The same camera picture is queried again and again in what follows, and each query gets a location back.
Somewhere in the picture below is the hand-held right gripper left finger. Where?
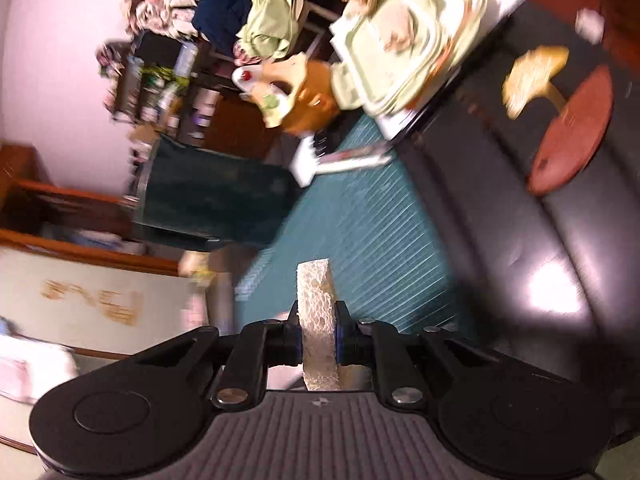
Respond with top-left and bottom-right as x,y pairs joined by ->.
141,302 -> 307,412

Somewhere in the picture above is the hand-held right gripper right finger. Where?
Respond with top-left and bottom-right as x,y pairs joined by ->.
334,301 -> 496,408

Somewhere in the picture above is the white round sponge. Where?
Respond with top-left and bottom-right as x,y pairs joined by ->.
296,258 -> 346,392

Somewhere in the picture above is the stack of books and papers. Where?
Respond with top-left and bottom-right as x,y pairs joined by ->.
177,250 -> 236,331

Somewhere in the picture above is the green cutting mat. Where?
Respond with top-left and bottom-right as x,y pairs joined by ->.
235,110 -> 481,341

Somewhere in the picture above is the dark green pitcher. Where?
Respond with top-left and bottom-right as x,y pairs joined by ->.
131,137 -> 301,251

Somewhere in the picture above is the white paper sheet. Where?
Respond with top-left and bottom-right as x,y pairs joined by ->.
290,132 -> 326,188

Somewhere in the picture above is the silver pen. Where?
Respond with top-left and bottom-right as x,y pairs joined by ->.
315,142 -> 396,173

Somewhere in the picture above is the folding screen with gold print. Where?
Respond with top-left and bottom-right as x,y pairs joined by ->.
0,245 -> 201,456

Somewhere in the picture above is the orange cat-shaped teapot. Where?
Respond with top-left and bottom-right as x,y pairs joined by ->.
232,55 -> 341,136

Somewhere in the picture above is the white towel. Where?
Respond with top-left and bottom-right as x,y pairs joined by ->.
0,335 -> 80,403

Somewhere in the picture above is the cluttered shelf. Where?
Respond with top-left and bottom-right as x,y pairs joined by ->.
97,30 -> 221,141

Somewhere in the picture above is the green lunch box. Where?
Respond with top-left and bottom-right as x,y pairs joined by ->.
330,0 -> 488,116

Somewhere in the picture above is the brown fish-shaped coaster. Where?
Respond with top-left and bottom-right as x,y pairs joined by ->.
527,65 -> 615,197

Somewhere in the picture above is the light green cloth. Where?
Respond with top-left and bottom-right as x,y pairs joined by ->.
236,0 -> 301,58

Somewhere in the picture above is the yellow ginkgo leaf ornament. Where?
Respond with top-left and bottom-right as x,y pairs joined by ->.
501,46 -> 571,120

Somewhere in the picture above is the navy blue blanket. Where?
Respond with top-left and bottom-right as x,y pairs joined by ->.
192,0 -> 351,41

